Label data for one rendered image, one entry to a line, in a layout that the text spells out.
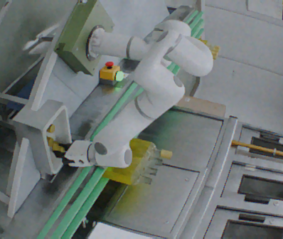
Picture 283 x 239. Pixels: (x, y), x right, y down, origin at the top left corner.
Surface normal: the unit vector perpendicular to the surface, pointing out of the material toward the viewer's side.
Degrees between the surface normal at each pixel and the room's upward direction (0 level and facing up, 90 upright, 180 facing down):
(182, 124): 90
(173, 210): 91
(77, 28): 90
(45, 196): 90
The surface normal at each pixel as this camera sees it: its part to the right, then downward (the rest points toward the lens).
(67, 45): -0.23, -0.27
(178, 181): 0.00, -0.81
